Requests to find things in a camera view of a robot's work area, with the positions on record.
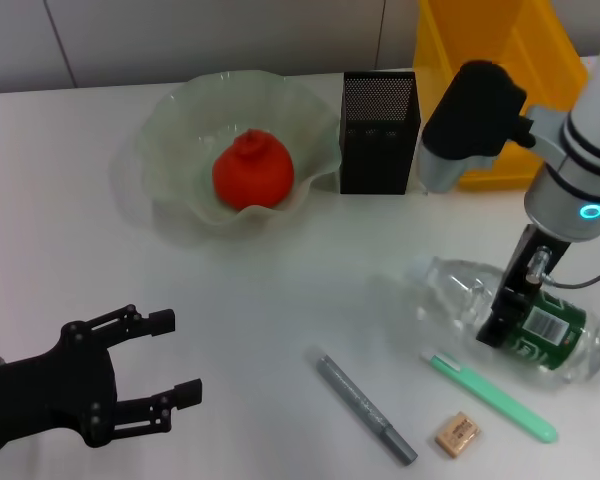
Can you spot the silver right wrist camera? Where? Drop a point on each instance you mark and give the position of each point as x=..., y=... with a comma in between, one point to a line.
x=475, y=110

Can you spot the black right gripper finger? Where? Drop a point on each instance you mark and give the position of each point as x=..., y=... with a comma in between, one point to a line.
x=502, y=322

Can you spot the mint green pen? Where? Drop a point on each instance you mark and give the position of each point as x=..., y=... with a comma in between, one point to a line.
x=500, y=405

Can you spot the black mesh pen holder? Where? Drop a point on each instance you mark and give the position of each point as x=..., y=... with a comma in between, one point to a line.
x=375, y=160

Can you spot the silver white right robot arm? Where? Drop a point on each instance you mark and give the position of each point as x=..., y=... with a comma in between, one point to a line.
x=580, y=165

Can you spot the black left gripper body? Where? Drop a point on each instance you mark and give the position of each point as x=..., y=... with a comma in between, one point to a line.
x=45, y=400

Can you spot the yellow plastic bin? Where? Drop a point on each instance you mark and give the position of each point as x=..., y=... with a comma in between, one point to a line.
x=530, y=50

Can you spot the small tan eraser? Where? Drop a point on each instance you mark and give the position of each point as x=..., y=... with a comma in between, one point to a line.
x=457, y=434

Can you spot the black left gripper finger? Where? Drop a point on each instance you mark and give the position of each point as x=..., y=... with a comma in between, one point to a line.
x=161, y=322
x=187, y=392

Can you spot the wavy green glass fruit plate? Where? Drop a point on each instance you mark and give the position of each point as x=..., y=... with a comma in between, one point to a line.
x=180, y=130

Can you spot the red-orange knobbed orange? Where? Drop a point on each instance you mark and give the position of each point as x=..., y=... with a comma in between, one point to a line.
x=252, y=170

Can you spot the grey marker pen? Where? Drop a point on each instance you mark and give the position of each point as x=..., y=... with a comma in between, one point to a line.
x=360, y=405

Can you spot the clear water bottle green label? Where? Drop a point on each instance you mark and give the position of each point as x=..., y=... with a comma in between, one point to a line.
x=455, y=295

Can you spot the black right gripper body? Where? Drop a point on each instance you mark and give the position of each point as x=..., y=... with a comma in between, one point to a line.
x=514, y=277

